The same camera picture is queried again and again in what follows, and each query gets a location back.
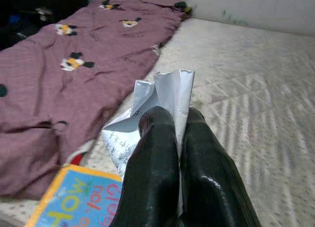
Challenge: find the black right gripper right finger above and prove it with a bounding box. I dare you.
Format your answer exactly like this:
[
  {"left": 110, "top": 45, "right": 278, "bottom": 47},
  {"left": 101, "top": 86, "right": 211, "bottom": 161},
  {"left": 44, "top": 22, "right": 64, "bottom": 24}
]
[{"left": 181, "top": 107, "right": 261, "bottom": 227}]

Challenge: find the white quilted mattress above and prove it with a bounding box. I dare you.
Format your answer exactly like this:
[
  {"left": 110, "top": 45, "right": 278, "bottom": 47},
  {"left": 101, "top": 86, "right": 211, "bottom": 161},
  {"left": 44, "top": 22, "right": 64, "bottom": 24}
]
[{"left": 0, "top": 17, "right": 315, "bottom": 227}]

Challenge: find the mauve blanket cartoon print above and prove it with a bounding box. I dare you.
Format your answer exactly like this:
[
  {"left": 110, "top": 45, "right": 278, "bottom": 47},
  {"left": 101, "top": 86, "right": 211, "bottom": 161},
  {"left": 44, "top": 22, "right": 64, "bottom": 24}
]
[{"left": 0, "top": 0, "right": 195, "bottom": 200}]

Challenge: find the white paper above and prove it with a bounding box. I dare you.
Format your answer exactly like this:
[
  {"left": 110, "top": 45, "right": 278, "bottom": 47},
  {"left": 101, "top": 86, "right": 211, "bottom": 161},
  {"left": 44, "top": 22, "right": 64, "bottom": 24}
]
[{"left": 102, "top": 69, "right": 196, "bottom": 218}]

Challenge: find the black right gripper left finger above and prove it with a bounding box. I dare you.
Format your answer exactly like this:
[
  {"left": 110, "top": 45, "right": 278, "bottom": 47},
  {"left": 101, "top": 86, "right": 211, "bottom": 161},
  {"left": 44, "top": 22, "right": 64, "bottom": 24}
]
[{"left": 108, "top": 106, "right": 182, "bottom": 227}]

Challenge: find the blue yellow children's book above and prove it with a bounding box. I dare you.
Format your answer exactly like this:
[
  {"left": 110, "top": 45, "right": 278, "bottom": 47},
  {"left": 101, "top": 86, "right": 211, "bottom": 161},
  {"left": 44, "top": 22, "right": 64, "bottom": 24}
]
[{"left": 26, "top": 164, "right": 124, "bottom": 227}]

